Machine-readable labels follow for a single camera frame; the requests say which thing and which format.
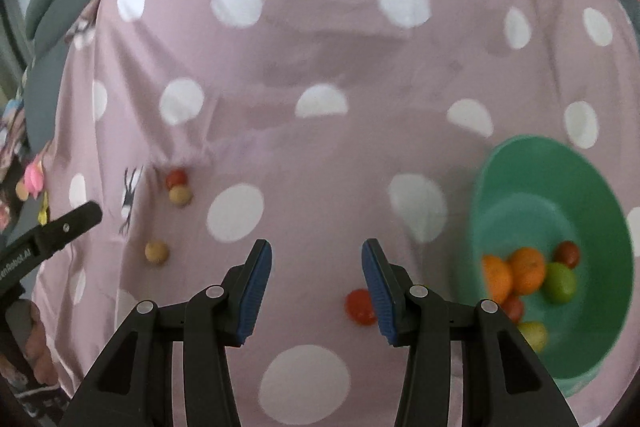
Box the large orange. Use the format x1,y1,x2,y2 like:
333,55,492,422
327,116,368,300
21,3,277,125
508,247,547,296

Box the green fruit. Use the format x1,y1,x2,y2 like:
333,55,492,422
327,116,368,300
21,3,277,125
517,321,549,354
542,262,578,305

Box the pink toy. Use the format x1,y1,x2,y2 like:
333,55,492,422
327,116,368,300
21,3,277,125
23,159,47,198

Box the person's left hand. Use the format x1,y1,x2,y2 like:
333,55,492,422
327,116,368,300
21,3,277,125
24,306,60,389

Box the green bowl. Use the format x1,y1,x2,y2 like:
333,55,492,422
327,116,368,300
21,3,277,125
470,134,636,400

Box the pink polka dot blanket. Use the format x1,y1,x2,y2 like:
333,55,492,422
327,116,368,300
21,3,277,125
30,0,640,427

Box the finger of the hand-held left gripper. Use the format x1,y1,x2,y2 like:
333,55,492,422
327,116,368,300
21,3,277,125
31,200,104,259

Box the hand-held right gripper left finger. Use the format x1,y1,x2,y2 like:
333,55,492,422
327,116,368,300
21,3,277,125
60,238,274,427

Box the small orange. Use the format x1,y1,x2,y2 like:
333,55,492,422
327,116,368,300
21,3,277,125
481,255,515,303

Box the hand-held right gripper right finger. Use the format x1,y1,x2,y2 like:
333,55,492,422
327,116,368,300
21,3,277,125
361,238,581,427

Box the colourful toys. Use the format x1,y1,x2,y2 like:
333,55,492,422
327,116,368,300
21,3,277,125
0,94,30,170

